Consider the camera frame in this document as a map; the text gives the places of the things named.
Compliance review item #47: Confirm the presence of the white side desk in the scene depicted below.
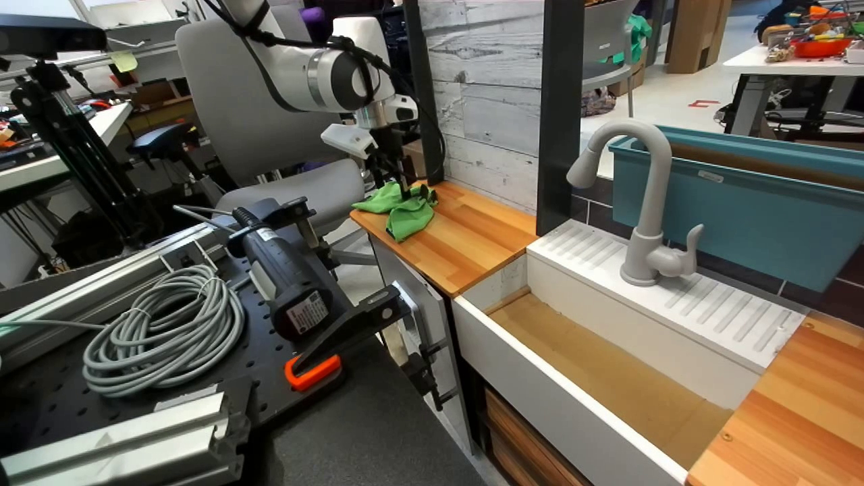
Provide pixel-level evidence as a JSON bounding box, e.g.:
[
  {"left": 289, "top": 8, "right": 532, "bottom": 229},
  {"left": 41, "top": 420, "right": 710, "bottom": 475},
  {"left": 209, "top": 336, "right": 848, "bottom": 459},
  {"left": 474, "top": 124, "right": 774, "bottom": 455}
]
[{"left": 0, "top": 98, "right": 134, "bottom": 195}]

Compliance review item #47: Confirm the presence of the slanted thin black frame post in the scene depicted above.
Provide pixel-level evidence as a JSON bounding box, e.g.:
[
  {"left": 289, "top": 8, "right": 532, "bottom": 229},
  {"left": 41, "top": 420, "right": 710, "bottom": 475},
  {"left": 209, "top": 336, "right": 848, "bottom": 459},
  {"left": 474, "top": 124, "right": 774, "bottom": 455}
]
[{"left": 400, "top": 0, "right": 444, "bottom": 187}]

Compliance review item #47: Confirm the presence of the long aluminium extrusion rail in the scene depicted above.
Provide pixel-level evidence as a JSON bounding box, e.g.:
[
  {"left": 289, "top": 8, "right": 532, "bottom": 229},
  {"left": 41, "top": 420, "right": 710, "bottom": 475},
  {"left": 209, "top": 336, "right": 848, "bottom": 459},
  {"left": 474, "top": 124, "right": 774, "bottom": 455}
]
[{"left": 0, "top": 218, "right": 246, "bottom": 363}]

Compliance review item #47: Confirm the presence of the grey wood-look back panel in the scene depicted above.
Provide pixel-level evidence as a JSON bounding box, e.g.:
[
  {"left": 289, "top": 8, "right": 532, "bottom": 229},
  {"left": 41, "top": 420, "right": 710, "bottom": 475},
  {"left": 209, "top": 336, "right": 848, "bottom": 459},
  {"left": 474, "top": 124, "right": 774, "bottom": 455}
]
[{"left": 415, "top": 0, "right": 548, "bottom": 216}]

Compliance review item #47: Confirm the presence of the brown cardboard box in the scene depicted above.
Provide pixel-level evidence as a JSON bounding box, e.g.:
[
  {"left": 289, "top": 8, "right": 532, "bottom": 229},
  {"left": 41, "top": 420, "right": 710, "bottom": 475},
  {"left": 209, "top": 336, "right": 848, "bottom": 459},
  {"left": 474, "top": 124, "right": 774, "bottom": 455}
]
[{"left": 664, "top": 0, "right": 735, "bottom": 75}]

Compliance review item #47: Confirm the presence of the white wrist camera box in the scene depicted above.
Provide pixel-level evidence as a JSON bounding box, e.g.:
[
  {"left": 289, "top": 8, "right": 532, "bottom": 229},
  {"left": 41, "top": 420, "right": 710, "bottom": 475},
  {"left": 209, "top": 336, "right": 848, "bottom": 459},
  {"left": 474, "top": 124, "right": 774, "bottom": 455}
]
[{"left": 319, "top": 119, "right": 380, "bottom": 166}]

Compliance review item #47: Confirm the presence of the black tripod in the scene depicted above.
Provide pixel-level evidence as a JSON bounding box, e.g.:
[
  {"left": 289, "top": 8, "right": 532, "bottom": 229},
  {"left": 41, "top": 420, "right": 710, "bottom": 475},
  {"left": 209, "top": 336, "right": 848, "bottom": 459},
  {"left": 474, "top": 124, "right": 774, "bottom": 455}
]
[{"left": 7, "top": 58, "right": 173, "bottom": 251}]

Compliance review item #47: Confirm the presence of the grey toy faucet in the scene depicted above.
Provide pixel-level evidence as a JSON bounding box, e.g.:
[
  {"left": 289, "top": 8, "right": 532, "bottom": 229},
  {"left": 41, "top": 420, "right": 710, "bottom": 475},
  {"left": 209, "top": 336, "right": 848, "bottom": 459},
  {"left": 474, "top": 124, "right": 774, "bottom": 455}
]
[{"left": 563, "top": 119, "right": 708, "bottom": 289}]

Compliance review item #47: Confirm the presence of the white table with black legs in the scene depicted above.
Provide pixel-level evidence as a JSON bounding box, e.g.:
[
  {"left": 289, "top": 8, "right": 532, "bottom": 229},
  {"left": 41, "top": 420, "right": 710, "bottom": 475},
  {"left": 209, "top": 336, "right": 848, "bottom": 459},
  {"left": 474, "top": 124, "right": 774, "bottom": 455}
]
[{"left": 724, "top": 44, "right": 864, "bottom": 139}]

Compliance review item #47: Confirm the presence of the long teal planter box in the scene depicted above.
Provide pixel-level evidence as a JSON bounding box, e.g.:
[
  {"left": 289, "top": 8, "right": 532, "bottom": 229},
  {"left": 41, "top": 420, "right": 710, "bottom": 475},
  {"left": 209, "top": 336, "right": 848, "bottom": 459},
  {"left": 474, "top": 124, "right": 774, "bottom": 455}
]
[{"left": 606, "top": 123, "right": 864, "bottom": 294}]

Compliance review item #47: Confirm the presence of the thick black frame post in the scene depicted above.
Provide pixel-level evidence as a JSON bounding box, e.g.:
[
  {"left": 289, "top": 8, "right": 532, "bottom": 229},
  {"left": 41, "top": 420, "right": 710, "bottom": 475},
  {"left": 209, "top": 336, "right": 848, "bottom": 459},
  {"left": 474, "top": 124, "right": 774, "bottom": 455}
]
[{"left": 535, "top": 0, "right": 587, "bottom": 239}]

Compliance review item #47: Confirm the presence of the black clamp with orange trigger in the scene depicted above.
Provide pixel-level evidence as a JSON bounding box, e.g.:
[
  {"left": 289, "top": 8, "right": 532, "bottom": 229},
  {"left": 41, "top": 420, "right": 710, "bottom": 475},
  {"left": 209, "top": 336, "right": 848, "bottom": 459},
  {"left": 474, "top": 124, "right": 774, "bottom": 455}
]
[{"left": 209, "top": 198, "right": 461, "bottom": 414}]

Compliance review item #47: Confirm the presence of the white toy sink basin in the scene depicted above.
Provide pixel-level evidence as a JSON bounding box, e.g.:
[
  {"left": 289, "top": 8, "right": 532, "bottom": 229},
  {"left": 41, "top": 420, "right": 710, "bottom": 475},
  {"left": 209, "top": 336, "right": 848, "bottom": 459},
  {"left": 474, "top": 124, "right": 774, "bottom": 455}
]
[{"left": 451, "top": 216, "right": 807, "bottom": 486}]

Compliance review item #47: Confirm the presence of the coiled grey cable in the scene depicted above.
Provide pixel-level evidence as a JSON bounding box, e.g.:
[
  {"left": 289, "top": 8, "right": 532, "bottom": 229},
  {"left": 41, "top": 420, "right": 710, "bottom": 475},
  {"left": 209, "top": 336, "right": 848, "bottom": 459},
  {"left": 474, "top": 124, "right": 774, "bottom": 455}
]
[{"left": 81, "top": 263, "right": 247, "bottom": 399}]

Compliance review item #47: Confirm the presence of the grey chair behind window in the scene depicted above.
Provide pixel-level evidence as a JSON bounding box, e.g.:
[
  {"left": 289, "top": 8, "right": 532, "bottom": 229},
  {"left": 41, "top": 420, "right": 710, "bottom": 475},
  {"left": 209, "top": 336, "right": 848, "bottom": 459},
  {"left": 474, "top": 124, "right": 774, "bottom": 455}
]
[{"left": 578, "top": 0, "right": 643, "bottom": 119}]

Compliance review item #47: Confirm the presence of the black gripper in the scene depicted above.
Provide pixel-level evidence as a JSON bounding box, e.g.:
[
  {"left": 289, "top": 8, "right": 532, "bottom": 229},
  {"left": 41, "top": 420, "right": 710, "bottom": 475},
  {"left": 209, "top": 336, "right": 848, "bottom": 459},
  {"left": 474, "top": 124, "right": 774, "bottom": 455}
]
[{"left": 365, "top": 123, "right": 425, "bottom": 198}]

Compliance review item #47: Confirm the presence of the red bowl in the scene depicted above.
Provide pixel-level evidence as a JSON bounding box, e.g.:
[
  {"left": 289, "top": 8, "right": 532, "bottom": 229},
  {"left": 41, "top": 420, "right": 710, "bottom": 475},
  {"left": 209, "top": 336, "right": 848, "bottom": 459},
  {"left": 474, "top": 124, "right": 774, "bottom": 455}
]
[{"left": 790, "top": 36, "right": 852, "bottom": 62}]

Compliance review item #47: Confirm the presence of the grey padded office chair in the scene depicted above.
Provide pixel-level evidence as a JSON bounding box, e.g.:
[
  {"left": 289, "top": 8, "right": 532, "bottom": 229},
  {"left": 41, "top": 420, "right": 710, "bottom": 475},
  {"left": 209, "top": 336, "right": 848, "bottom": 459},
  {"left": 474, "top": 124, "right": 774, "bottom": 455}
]
[{"left": 173, "top": 12, "right": 371, "bottom": 239}]

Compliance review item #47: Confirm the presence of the green microfibre towel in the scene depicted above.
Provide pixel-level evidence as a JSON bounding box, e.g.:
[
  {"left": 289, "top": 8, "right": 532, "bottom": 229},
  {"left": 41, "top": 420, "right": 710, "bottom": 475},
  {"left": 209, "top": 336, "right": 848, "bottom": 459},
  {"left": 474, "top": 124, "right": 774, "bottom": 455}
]
[{"left": 351, "top": 179, "right": 440, "bottom": 244}]

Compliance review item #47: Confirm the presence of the plain wooden countertop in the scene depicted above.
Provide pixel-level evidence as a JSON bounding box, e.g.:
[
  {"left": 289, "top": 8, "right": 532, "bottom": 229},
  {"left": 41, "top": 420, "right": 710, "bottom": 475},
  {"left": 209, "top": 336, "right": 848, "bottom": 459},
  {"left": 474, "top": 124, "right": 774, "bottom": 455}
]
[{"left": 348, "top": 181, "right": 539, "bottom": 299}]

